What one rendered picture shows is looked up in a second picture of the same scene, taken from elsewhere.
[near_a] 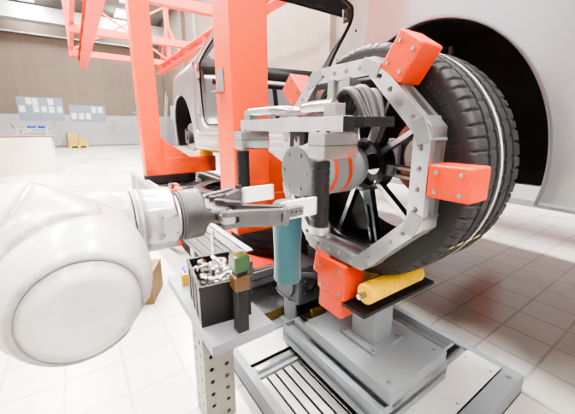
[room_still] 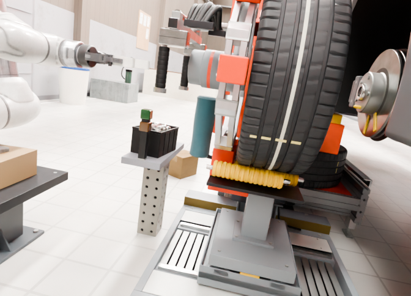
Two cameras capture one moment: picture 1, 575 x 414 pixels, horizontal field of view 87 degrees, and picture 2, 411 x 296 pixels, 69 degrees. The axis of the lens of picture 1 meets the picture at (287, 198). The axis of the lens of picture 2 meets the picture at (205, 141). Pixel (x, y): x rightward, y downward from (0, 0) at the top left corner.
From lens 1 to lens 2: 0.87 m
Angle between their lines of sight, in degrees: 41
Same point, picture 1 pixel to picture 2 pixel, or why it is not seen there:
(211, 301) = (137, 137)
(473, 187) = (220, 68)
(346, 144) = (175, 37)
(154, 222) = (64, 50)
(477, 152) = (259, 51)
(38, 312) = not seen: outside the picture
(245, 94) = not seen: hidden behind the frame
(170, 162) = not seen: hidden behind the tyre
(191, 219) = (79, 54)
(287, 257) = (195, 134)
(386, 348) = (248, 243)
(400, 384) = (223, 255)
